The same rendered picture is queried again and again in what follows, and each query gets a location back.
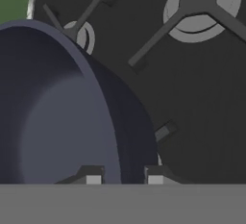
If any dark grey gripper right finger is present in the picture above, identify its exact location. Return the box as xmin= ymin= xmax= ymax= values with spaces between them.
xmin=143 ymin=164 xmax=193 ymax=186

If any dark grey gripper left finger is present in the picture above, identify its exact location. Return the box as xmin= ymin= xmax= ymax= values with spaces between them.
xmin=55 ymin=165 xmax=106 ymax=186

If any dark blue-grey pot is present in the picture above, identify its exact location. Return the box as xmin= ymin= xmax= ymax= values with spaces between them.
xmin=0 ymin=19 xmax=160 ymax=186

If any black stove hob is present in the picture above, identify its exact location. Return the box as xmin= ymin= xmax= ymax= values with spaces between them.
xmin=26 ymin=0 xmax=246 ymax=186

